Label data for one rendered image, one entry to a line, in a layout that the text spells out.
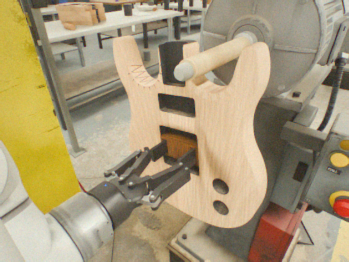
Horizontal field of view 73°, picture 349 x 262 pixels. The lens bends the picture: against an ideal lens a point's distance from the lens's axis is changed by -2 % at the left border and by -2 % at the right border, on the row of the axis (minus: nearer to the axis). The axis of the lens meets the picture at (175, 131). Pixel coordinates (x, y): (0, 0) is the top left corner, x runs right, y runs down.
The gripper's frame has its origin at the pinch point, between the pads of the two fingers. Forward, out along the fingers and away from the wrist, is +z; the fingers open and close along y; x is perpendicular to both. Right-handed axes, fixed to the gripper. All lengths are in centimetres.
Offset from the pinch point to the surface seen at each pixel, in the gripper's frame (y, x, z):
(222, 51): 9.5, 20.1, 3.6
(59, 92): -153, -20, 43
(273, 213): 11, -45, 36
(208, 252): -13, -74, 25
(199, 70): 9.8, 18.8, -3.6
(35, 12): -144, 35, 42
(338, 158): 27.3, -1.7, 15.1
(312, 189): 24.0, -11.7, 15.8
